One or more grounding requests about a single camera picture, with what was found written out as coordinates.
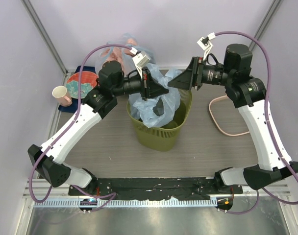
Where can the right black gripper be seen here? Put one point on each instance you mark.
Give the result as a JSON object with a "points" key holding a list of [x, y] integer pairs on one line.
{"points": [[192, 77]]}

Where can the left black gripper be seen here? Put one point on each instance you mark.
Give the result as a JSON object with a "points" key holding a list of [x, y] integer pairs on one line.
{"points": [[149, 88]]}

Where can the blue plastic bag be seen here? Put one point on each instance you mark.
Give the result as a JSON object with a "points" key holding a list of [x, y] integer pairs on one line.
{"points": [[160, 110]]}

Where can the green trash bin pink rim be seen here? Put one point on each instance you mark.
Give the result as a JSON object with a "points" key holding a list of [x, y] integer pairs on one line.
{"points": [[164, 138]]}

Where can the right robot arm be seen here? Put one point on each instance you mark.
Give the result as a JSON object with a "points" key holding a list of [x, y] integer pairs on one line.
{"points": [[248, 96]]}

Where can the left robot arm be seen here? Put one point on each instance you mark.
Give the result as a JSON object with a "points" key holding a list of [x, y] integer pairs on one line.
{"points": [[49, 158]]}

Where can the bag filled with pink trash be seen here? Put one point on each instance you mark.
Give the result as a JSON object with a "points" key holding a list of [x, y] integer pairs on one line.
{"points": [[122, 55]]}

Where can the red floral plate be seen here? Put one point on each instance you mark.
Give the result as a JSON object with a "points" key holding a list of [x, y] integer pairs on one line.
{"points": [[88, 81]]}

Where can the dark blue mat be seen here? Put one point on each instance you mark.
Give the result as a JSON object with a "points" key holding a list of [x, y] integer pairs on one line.
{"points": [[73, 107]]}

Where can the pink paper cup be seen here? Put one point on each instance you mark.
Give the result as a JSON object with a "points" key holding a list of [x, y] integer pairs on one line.
{"points": [[61, 94]]}

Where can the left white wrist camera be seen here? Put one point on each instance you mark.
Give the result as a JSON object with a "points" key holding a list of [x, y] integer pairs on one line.
{"points": [[140, 59]]}

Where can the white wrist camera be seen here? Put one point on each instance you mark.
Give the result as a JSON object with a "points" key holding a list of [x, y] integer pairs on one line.
{"points": [[206, 44], [140, 59]]}

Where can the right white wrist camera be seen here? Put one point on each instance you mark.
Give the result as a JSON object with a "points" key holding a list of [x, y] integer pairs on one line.
{"points": [[206, 44]]}

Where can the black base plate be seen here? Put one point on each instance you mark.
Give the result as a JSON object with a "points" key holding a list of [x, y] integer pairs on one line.
{"points": [[157, 189]]}

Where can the white slotted cable duct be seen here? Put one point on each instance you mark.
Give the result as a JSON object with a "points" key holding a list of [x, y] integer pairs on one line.
{"points": [[88, 202]]}

